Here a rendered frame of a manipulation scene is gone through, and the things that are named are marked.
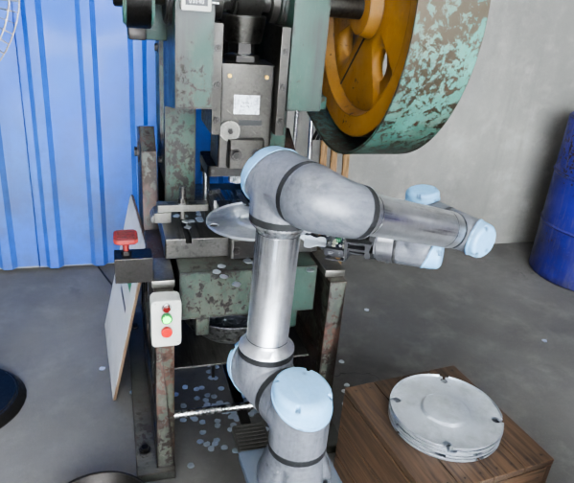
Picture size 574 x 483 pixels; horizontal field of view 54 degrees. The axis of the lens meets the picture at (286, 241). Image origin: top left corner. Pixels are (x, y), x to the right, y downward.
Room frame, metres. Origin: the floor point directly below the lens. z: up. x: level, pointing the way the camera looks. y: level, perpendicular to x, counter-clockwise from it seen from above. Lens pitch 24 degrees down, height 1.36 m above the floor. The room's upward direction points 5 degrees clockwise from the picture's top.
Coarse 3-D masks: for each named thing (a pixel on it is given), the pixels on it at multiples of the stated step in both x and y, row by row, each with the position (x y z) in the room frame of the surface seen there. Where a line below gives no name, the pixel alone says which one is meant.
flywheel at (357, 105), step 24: (384, 0) 1.67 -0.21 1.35; (408, 0) 1.54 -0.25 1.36; (336, 24) 1.99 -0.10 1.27; (360, 24) 1.71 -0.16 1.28; (384, 24) 1.65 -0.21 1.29; (408, 24) 1.44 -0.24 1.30; (336, 48) 1.97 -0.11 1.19; (360, 48) 1.78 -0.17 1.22; (384, 48) 1.63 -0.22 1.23; (336, 72) 1.93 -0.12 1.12; (360, 72) 1.76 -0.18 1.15; (336, 96) 1.85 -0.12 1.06; (360, 96) 1.74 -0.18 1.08; (384, 96) 1.51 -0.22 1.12; (336, 120) 1.80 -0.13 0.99; (360, 120) 1.63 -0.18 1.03
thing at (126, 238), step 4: (116, 232) 1.32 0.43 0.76; (120, 232) 1.32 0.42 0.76; (124, 232) 1.32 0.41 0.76; (128, 232) 1.32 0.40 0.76; (132, 232) 1.33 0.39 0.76; (136, 232) 1.33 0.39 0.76; (116, 236) 1.30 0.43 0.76; (120, 236) 1.30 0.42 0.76; (124, 236) 1.30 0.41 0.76; (128, 236) 1.30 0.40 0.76; (132, 236) 1.30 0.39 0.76; (136, 236) 1.31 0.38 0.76; (116, 240) 1.28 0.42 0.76; (120, 240) 1.28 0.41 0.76; (124, 240) 1.28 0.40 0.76; (128, 240) 1.28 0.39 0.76; (132, 240) 1.29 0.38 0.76; (136, 240) 1.29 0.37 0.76; (116, 244) 1.28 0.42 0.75; (120, 244) 1.27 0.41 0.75; (124, 244) 1.28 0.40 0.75; (128, 244) 1.28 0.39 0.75; (124, 248) 1.30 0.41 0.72; (128, 248) 1.31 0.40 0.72
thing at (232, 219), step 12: (228, 204) 1.50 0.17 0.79; (240, 204) 1.52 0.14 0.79; (216, 216) 1.42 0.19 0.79; (228, 216) 1.42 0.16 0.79; (240, 216) 1.41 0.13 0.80; (216, 228) 1.33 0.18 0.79; (228, 228) 1.33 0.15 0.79; (240, 228) 1.33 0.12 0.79; (252, 228) 1.34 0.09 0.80; (240, 240) 1.26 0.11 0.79; (252, 240) 1.25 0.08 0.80
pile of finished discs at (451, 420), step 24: (408, 384) 1.29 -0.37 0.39; (432, 384) 1.30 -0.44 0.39; (456, 384) 1.31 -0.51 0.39; (408, 408) 1.19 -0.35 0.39; (432, 408) 1.19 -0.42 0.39; (456, 408) 1.20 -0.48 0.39; (480, 408) 1.22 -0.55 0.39; (408, 432) 1.11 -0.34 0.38; (432, 432) 1.11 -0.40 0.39; (456, 432) 1.12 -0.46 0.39; (480, 432) 1.13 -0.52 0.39; (432, 456) 1.07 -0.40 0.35; (456, 456) 1.06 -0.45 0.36; (480, 456) 1.07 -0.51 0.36
